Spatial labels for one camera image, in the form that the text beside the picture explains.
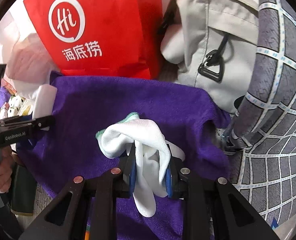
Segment white cotton glove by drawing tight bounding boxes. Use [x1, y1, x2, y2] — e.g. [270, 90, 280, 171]
[95, 112, 185, 217]

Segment person's left hand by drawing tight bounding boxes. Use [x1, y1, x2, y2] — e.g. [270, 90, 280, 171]
[0, 146, 15, 193]

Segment purple fleece towel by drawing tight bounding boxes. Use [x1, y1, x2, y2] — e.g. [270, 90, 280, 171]
[16, 71, 233, 240]

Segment dark box with gold end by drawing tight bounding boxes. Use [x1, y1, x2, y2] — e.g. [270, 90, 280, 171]
[10, 165, 37, 217]

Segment white plastic shopping bag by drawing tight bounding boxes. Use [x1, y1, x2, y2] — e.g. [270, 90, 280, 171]
[5, 33, 60, 101]

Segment grey checked cushion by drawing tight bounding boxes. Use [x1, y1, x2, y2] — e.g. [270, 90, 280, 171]
[224, 0, 296, 228]

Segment red non-woven tote bag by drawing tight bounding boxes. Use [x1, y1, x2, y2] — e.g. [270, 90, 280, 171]
[24, 0, 162, 79]

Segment grey canvas backpack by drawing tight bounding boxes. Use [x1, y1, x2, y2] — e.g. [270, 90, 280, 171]
[160, 0, 259, 113]

